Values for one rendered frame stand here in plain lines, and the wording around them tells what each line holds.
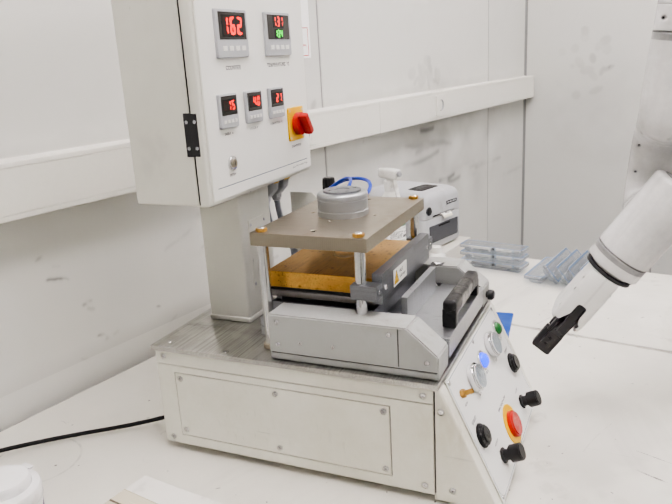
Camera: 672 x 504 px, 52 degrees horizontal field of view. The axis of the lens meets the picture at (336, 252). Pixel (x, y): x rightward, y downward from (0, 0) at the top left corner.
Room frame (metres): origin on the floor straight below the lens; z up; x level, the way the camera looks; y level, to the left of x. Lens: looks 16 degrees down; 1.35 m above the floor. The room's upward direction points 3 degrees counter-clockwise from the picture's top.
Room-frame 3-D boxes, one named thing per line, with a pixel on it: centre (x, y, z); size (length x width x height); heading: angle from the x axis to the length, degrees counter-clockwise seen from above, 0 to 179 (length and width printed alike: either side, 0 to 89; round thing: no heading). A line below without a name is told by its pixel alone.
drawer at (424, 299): (1.02, -0.06, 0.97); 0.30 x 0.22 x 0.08; 66
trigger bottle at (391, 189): (1.85, -0.16, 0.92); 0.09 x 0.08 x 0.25; 35
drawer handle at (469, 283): (0.96, -0.18, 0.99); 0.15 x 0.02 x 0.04; 156
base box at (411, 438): (1.05, -0.03, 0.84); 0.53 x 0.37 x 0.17; 66
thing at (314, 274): (1.05, -0.02, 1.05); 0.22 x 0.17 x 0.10; 156
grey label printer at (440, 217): (2.00, -0.23, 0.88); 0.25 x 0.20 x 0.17; 49
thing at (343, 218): (1.07, 0.01, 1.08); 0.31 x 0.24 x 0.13; 156
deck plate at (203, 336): (1.05, 0.02, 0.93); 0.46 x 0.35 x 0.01; 66
